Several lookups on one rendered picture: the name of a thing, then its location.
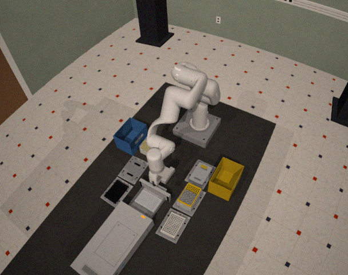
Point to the yellow open box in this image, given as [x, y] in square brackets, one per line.
[228, 173]

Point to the blue open-top bin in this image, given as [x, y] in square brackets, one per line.
[130, 135]

